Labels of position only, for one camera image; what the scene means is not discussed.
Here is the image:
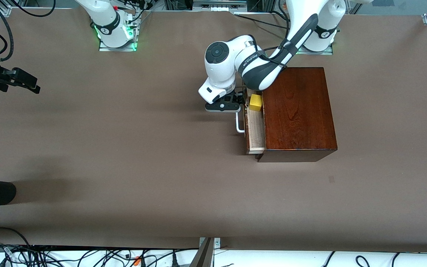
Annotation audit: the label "yellow wooden block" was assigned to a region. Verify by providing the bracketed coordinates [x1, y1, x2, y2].
[249, 94, 263, 112]

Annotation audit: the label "silver metal drawer handle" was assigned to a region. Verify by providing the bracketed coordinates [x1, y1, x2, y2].
[235, 111, 246, 134]

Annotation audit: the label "light wooden drawer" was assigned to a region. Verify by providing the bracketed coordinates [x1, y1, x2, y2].
[244, 87, 267, 155]

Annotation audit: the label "dark red-brown wooden cabinet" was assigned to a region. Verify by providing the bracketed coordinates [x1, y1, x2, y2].
[256, 67, 338, 163]

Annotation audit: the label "brown table cover mat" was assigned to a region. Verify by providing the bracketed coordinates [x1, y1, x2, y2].
[0, 7, 427, 250]

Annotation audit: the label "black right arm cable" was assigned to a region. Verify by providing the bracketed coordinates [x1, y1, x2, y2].
[0, 0, 56, 62]

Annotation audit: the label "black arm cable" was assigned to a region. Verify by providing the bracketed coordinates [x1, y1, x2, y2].
[0, 0, 56, 62]
[251, 15, 320, 69]

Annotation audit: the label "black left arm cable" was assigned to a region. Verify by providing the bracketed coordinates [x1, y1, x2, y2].
[251, 15, 320, 69]

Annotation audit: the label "black cable on table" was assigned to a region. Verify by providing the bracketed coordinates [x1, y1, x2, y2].
[234, 13, 290, 29]

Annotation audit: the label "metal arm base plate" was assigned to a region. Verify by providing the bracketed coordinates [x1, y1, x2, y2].
[98, 37, 139, 52]
[296, 44, 334, 56]

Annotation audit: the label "thick black cable loop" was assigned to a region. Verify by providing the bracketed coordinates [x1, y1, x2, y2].
[0, 227, 32, 248]

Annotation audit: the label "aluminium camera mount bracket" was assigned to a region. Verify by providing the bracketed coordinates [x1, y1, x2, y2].
[189, 237, 221, 267]

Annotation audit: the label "tangled black cables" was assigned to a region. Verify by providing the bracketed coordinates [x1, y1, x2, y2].
[0, 241, 199, 267]

